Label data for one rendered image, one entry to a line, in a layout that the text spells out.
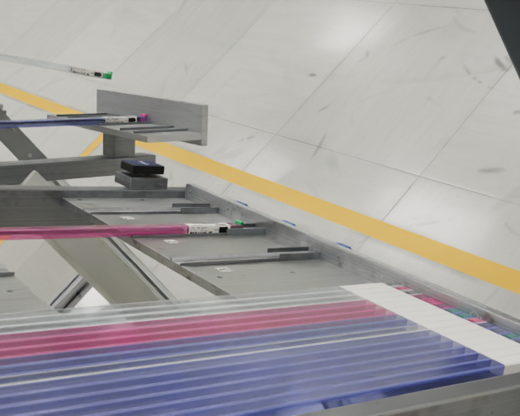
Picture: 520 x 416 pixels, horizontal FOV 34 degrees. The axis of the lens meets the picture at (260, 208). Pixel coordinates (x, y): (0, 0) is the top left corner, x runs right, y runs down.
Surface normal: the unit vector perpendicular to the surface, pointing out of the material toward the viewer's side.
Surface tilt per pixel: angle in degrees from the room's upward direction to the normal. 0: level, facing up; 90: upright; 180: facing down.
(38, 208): 90
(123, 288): 90
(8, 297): 48
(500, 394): 90
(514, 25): 90
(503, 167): 0
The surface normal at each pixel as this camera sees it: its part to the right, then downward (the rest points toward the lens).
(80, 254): 0.63, 0.18
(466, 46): -0.50, -0.65
